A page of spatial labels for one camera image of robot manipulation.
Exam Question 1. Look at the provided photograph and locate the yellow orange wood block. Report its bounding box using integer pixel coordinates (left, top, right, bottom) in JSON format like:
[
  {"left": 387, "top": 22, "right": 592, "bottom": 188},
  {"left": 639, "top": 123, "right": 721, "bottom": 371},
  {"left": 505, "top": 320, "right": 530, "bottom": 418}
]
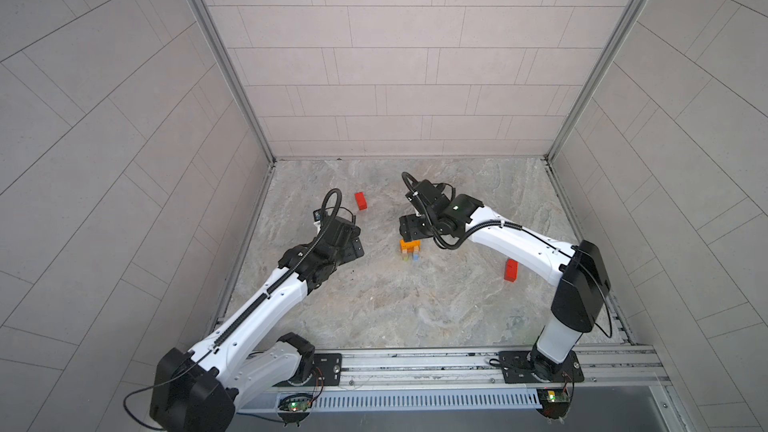
[{"left": 399, "top": 240, "right": 421, "bottom": 254}]

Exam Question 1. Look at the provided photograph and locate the red wood block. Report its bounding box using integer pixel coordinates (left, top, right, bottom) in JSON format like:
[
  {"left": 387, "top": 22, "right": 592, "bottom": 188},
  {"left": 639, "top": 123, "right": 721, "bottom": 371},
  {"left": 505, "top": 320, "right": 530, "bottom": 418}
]
[
  {"left": 504, "top": 259, "right": 519, "bottom": 283},
  {"left": 354, "top": 192, "right": 368, "bottom": 211}
]

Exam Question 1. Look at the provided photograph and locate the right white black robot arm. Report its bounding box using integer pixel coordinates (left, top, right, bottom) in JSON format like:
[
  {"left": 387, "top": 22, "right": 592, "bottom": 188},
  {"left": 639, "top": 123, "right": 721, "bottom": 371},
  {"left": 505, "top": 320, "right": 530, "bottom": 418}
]
[{"left": 399, "top": 172, "right": 611, "bottom": 385}]

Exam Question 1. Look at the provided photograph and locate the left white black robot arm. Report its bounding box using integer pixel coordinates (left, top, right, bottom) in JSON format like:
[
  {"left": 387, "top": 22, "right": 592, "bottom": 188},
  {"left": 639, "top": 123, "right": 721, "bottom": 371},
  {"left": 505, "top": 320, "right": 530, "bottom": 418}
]
[{"left": 149, "top": 216, "right": 364, "bottom": 431}]

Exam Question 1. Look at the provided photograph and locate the left circuit board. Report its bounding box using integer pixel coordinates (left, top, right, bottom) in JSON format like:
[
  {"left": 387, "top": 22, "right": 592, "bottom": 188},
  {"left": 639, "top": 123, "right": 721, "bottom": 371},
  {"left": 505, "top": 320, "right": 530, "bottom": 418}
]
[{"left": 277, "top": 393, "right": 314, "bottom": 424}]

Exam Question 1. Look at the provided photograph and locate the circuit board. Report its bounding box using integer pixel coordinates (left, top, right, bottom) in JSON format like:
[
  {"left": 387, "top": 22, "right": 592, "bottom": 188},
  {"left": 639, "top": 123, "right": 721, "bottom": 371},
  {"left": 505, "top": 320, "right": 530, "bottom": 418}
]
[
  {"left": 536, "top": 389, "right": 571, "bottom": 420},
  {"left": 277, "top": 393, "right": 314, "bottom": 424}
]

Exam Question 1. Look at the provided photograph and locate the right circuit board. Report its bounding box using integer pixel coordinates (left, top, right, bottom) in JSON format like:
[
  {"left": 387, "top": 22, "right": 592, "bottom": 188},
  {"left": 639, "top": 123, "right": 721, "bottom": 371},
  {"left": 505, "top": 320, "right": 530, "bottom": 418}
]
[{"left": 536, "top": 389, "right": 571, "bottom": 420}]

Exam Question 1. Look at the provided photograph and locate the left black cable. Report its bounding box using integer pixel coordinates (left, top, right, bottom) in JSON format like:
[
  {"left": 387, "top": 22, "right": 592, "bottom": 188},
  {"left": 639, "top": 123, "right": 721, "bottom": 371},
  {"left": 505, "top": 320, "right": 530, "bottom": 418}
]
[{"left": 122, "top": 187, "right": 343, "bottom": 432}]

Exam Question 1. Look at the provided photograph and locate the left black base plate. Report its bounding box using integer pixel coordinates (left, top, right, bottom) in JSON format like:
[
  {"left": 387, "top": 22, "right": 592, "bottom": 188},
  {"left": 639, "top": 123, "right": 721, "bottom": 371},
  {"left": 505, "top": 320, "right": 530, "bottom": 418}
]
[{"left": 276, "top": 353, "right": 343, "bottom": 387}]

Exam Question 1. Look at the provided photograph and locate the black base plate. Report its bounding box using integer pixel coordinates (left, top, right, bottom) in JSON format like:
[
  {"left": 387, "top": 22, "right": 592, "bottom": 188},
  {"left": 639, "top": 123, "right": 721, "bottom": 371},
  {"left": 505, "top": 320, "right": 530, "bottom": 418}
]
[
  {"left": 488, "top": 350, "right": 585, "bottom": 384},
  {"left": 276, "top": 353, "right": 343, "bottom": 387}
]

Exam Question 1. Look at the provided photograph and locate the aluminium mounting rail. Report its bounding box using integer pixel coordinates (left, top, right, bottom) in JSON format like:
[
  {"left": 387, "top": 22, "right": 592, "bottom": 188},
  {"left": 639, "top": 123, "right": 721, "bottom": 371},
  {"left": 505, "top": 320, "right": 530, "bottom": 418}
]
[{"left": 239, "top": 344, "right": 673, "bottom": 412}]

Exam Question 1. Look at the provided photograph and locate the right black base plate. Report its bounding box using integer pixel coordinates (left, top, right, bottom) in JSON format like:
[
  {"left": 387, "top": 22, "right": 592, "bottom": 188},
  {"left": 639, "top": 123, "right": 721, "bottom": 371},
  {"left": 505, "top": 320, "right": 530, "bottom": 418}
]
[{"left": 488, "top": 350, "right": 585, "bottom": 384}]

